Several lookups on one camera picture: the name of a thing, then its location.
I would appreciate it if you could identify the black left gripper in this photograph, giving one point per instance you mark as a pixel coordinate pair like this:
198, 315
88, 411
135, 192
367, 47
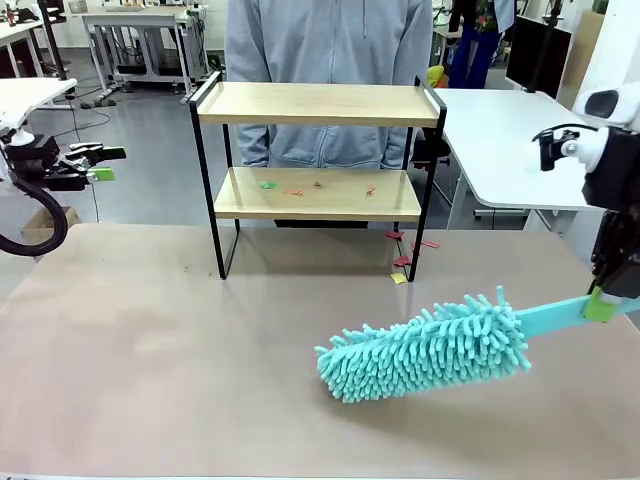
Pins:
30, 155

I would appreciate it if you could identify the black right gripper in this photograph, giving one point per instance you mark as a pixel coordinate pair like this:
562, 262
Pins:
620, 175

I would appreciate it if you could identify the teal microfibre duster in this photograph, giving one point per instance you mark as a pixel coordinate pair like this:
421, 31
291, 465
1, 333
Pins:
425, 355

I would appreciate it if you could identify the brown cardboard box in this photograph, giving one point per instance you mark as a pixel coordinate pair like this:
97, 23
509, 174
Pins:
37, 225

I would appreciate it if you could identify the white desk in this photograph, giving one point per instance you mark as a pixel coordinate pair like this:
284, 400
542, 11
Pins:
40, 90
500, 140

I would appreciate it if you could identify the white lab table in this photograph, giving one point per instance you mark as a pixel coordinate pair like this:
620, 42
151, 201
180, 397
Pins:
15, 32

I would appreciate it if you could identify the green paper scrap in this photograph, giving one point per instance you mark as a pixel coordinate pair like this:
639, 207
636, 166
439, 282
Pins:
267, 185

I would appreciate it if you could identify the black office chair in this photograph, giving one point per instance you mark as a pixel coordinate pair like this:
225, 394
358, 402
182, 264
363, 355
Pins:
430, 150

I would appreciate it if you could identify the brown cardboard sheet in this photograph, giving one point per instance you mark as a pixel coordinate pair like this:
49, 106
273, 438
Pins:
585, 45

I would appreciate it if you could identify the yellow paper scrap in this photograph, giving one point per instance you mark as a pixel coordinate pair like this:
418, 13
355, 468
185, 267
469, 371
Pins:
397, 278

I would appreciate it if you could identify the black stand pole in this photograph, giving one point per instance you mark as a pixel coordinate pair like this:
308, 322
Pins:
545, 50

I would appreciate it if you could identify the black monitor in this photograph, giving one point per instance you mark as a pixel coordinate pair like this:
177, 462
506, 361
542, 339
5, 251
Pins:
520, 55

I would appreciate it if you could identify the bystander in blue trousers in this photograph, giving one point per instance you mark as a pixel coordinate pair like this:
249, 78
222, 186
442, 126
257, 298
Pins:
472, 55

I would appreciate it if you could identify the person in grey hoodie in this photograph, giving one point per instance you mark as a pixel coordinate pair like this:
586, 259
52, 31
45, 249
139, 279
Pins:
325, 40

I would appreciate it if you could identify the yellow bag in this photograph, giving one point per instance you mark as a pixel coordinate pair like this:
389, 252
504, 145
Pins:
435, 75

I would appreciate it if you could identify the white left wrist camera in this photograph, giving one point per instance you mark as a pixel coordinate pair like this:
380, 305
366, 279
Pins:
20, 136

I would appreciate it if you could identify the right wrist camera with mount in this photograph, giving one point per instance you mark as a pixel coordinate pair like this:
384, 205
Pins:
550, 150

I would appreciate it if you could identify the black metal post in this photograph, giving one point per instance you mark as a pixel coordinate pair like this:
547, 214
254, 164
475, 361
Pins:
52, 40

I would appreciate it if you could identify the white metal-frame workbench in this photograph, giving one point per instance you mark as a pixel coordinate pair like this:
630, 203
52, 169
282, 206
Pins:
130, 20

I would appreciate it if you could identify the two-tier wooden black-frame shelf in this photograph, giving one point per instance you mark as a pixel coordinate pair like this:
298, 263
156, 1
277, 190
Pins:
320, 212

